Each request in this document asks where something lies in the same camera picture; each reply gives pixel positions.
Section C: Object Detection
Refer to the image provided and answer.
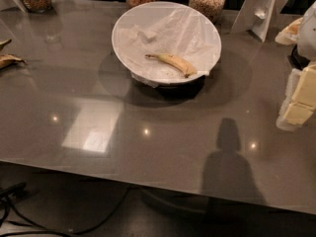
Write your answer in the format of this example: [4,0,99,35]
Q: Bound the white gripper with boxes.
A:
[275,1,316,131]

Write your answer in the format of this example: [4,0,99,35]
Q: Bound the right glass grain jar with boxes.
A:
[188,0,227,24]

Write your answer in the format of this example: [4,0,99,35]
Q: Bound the white object top left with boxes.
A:
[0,0,27,13]

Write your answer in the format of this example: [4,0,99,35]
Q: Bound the banana peel upper left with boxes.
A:
[0,39,12,51]

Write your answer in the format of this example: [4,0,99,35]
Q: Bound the black cable on floor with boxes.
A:
[0,181,132,237]

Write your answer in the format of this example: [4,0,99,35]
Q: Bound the yellow banana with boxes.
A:
[146,53,198,78]

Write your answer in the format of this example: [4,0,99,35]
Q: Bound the white plastic liner sheet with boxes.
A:
[118,6,221,88]

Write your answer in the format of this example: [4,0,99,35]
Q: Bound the banana peel lower left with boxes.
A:
[0,54,25,69]

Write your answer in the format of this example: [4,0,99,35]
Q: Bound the white folded stand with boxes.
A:
[230,0,288,41]

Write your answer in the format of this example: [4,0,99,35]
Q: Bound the white bowl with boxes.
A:
[111,1,222,86]

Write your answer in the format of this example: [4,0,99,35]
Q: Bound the banana peel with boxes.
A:
[0,54,25,69]
[0,39,12,51]

